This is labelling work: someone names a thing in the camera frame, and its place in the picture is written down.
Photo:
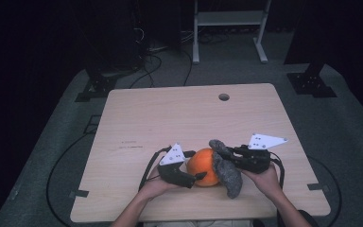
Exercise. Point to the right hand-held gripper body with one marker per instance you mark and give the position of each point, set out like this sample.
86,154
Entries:
253,160

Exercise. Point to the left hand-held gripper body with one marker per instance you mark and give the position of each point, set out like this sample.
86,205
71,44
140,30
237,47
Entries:
173,175

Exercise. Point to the orange plush toy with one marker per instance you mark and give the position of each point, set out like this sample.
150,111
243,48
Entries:
201,164

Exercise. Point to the grey fluffy cloth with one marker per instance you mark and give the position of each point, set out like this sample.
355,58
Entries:
230,179

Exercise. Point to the person's left hand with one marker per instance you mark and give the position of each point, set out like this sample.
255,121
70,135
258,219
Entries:
154,187

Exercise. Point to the person's right hand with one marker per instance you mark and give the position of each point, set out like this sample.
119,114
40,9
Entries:
267,183

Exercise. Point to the black tape strip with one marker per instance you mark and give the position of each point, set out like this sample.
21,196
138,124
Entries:
80,193
316,187

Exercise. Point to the black stand base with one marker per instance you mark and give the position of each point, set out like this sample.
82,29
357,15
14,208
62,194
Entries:
308,85
99,86

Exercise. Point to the black equipment tower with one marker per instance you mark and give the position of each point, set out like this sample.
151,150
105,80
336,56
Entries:
164,25

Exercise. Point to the white metal stand frame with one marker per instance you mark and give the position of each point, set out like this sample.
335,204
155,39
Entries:
230,18

